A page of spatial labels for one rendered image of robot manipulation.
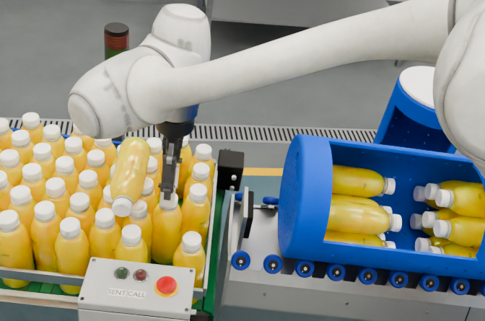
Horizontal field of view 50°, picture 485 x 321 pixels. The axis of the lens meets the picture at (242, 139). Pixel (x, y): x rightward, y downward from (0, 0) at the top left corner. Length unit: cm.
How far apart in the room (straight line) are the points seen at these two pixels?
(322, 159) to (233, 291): 39
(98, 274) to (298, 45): 57
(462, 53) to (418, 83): 146
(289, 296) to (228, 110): 213
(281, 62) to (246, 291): 71
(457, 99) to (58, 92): 305
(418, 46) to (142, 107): 38
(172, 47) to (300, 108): 262
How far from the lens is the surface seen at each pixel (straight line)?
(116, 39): 140
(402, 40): 70
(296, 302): 132
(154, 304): 99
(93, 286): 102
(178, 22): 87
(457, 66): 46
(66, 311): 125
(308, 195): 109
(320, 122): 337
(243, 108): 334
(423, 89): 189
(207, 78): 72
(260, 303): 132
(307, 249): 115
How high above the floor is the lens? 193
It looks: 39 degrees down
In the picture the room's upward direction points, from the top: 11 degrees clockwise
